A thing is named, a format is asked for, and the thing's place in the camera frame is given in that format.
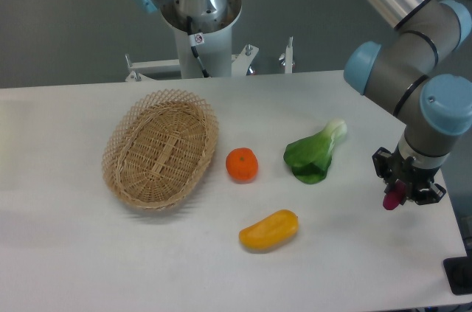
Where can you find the woven wicker basket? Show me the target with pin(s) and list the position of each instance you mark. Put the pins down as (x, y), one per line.
(160, 149)

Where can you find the orange mandarin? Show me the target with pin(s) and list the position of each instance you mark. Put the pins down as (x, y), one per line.
(242, 165)

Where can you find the green bok choy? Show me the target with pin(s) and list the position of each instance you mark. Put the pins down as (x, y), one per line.
(310, 158)

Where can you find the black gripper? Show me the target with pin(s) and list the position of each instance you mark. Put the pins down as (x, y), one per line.
(419, 182)

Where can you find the purple sweet potato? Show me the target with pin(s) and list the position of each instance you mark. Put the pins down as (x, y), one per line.
(394, 195)

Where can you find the yellow mango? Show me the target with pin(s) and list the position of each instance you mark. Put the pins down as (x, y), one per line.
(271, 231)

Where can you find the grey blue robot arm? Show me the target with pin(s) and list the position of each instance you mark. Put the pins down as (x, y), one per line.
(435, 110)

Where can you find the black device at table edge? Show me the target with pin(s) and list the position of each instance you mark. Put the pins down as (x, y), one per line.
(458, 273)

